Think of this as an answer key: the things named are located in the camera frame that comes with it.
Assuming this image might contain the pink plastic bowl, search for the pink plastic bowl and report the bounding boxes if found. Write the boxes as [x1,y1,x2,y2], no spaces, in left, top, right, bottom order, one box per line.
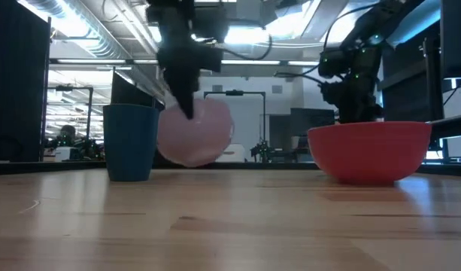
[156,98,235,169]

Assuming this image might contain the black desk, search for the black desk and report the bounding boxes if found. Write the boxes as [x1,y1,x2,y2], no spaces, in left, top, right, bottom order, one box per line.
[426,114,461,141]

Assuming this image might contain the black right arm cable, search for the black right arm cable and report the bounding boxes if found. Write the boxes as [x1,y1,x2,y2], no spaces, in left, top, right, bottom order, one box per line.
[274,2,381,86]

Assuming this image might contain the black partition panel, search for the black partition panel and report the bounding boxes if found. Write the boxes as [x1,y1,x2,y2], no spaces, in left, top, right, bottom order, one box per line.
[0,0,52,163]

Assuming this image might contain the blue plastic cup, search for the blue plastic cup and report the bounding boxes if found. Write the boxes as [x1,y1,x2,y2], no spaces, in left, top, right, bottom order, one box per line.
[102,104,160,183]

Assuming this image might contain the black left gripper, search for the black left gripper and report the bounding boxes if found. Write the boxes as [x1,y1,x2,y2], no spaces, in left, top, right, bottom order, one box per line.
[145,0,231,120]

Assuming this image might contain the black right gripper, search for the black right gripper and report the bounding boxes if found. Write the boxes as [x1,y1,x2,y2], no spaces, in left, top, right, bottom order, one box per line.
[319,77,384,124]

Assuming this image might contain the black overhead camera frame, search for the black overhead camera frame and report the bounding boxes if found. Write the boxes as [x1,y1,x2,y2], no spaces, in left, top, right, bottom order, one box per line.
[47,84,95,141]
[202,89,268,143]

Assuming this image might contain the white chair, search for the white chair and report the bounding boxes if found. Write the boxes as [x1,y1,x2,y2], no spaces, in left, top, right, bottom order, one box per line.
[214,143,247,163]

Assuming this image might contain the large black monitor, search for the large black monitor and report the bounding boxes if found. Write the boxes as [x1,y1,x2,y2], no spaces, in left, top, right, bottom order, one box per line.
[439,0,461,79]

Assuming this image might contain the person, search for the person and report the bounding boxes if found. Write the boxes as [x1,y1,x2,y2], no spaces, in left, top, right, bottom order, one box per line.
[45,124,103,160]

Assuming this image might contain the red plastic bowl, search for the red plastic bowl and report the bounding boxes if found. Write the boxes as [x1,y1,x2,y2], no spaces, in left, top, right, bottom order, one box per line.
[307,120,433,185]

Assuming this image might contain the black aluminium table frame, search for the black aluminium table frame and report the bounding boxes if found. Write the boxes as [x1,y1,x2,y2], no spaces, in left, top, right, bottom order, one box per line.
[0,160,461,177]

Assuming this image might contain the dark flat screen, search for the dark flat screen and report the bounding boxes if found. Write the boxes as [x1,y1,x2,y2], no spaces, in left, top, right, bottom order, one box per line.
[289,108,336,137]

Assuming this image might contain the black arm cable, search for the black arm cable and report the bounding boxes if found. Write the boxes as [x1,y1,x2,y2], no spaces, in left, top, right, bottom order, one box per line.
[274,2,381,86]
[214,34,273,62]

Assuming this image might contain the long ceiling light strip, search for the long ceiling light strip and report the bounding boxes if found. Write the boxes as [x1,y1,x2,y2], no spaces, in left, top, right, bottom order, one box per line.
[220,59,282,66]
[56,58,126,65]

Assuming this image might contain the small white box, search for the small white box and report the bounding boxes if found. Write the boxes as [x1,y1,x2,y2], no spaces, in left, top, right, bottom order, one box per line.
[54,146,81,163]

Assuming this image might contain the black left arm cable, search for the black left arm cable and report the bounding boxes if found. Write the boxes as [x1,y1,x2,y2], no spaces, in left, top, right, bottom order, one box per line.
[214,34,273,62]

